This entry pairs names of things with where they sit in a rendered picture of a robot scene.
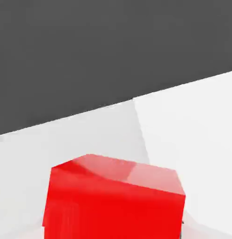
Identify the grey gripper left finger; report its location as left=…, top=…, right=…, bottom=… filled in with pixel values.
left=18, top=225, right=46, bottom=239

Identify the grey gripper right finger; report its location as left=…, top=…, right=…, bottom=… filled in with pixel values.
left=180, top=211, right=232, bottom=239

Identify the small red cube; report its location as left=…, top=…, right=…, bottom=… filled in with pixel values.
left=42, top=154, right=186, bottom=239

